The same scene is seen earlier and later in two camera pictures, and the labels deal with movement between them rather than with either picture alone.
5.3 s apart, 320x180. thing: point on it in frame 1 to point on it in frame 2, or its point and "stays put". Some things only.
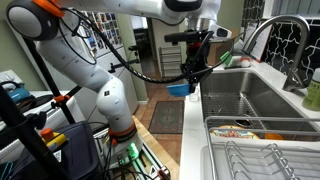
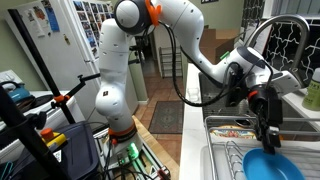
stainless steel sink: [247, 98] stays put
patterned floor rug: [167, 117] stays put
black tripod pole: [63, 100] stays put
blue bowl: [179, 90] to [260, 165]
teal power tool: [19, 93] stays put
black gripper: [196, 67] to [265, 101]
